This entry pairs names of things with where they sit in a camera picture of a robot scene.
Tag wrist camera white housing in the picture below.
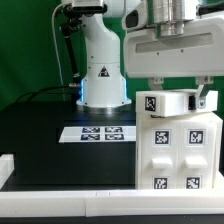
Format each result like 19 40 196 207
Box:
122 0 155 31

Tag white cabinet body box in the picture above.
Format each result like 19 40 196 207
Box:
135 112 222 190

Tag white cabinet top block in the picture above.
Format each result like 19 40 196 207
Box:
136 89 218 117

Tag white hinged door panel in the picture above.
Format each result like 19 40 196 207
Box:
177 123 216 189

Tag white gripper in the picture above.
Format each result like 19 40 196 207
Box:
124 14 224 109

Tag white marker base plate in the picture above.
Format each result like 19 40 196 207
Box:
59 126 136 143

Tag black cable on table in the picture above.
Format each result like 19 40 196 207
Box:
14 84 83 103

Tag white obstacle frame wall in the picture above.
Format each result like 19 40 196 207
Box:
0 154 224 218

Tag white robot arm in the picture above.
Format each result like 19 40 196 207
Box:
61 0 224 112

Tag small white door panel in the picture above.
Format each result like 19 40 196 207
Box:
139 126 177 190

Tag white cable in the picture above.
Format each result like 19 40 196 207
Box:
50 2 73 86

